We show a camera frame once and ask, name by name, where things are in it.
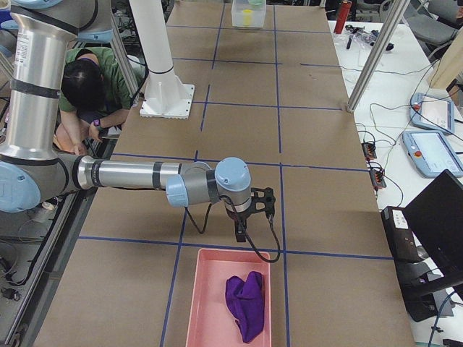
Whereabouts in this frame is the light green ceramic bowl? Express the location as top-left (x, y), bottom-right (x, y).
top-left (247, 0), bottom-right (266, 7)

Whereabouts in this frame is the teach pendant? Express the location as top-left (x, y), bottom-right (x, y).
top-left (402, 130), bottom-right (462, 178)
top-left (409, 93), bottom-right (455, 134)

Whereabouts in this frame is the pink plastic bin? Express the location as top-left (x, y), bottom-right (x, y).
top-left (186, 249), bottom-right (272, 346)

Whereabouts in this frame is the orange terminal block near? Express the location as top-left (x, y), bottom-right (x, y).
top-left (369, 168), bottom-right (387, 191)

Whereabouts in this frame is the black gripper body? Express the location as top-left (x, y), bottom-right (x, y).
top-left (226, 205), bottom-right (251, 225)

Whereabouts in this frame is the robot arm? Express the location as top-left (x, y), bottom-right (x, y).
top-left (1, 1), bottom-right (255, 242)

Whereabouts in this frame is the clear plastic storage box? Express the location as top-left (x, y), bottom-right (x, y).
top-left (231, 0), bottom-right (266, 28)

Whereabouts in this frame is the clear plastic bag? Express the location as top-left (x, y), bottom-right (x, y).
top-left (335, 25), bottom-right (379, 49)

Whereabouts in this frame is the red cylinder bottle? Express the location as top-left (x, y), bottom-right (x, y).
top-left (334, 0), bottom-right (352, 35)

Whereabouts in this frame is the aluminium frame post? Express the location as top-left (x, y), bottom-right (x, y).
top-left (346, 0), bottom-right (410, 113)

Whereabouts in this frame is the orange terminal block far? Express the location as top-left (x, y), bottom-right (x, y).
top-left (362, 142), bottom-right (377, 161)

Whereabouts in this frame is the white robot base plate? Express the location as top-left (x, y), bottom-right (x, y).
top-left (129, 0), bottom-right (195, 119)

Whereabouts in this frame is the person in green shirt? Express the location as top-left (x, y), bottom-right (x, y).
top-left (55, 47), bottom-right (133, 155)

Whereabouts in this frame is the teach pendant near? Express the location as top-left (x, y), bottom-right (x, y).
top-left (402, 130), bottom-right (462, 178)

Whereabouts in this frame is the orange terminal block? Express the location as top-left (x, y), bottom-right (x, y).
top-left (362, 142), bottom-right (377, 161)
top-left (369, 168), bottom-right (387, 191)

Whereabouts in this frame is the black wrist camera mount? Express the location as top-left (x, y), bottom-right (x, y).
top-left (250, 187), bottom-right (276, 220)

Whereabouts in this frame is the teach pendant far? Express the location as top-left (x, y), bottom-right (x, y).
top-left (409, 93), bottom-right (455, 134)

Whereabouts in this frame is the black monitor on stand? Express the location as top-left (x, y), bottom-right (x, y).
top-left (381, 170), bottom-right (462, 322)

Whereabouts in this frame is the yellow plastic cup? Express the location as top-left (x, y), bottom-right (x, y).
top-left (242, 9), bottom-right (253, 27)

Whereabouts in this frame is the purple cloth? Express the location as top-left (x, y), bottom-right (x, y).
top-left (225, 271), bottom-right (265, 343)

